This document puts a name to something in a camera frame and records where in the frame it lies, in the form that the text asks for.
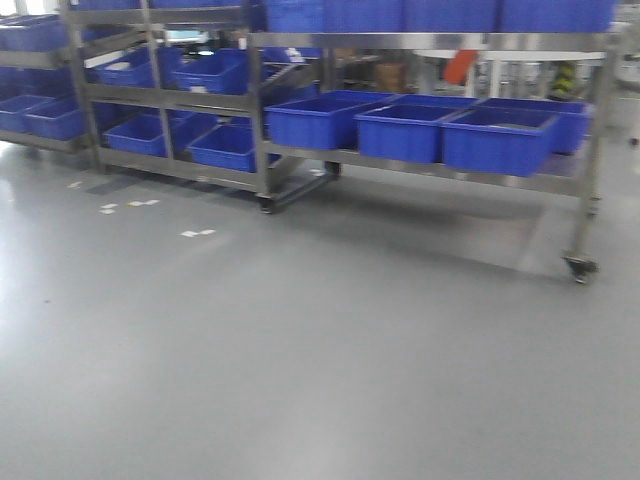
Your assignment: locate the blue bin lower right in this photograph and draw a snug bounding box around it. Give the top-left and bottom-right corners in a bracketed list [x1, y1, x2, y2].
[441, 108, 558, 177]

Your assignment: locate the orange object background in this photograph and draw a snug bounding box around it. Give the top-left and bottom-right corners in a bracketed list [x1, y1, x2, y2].
[443, 50, 478, 85]

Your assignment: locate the steel shelf rack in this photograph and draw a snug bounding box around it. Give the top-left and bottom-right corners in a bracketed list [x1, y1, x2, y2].
[247, 28, 626, 260]
[59, 1, 324, 213]
[1, 14, 89, 153]

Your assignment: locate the steel shelf rack left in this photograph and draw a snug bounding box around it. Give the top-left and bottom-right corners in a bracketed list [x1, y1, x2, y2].
[1, 14, 89, 153]

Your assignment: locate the blue bin lower centre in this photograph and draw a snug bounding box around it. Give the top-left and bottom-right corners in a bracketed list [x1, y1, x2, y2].
[354, 94, 479, 164]

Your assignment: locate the blue bin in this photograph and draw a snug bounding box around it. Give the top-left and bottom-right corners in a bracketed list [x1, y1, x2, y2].
[478, 98, 593, 155]
[354, 94, 479, 164]
[265, 90, 396, 150]
[441, 108, 558, 177]

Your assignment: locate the blue bin lower left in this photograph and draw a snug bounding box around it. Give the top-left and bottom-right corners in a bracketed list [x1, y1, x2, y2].
[265, 90, 396, 150]

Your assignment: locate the black caster wheel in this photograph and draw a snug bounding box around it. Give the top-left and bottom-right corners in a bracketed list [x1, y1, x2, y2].
[564, 256, 599, 285]

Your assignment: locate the steel shelf rack middle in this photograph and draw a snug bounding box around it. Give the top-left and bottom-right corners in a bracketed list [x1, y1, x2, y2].
[59, 1, 324, 213]

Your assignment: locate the blue bin far right rear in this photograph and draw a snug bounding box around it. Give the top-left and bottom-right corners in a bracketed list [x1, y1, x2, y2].
[478, 98, 593, 155]

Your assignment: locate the steel shelf rack right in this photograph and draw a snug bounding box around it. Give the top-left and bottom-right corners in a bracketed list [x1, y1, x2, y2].
[247, 28, 626, 260]

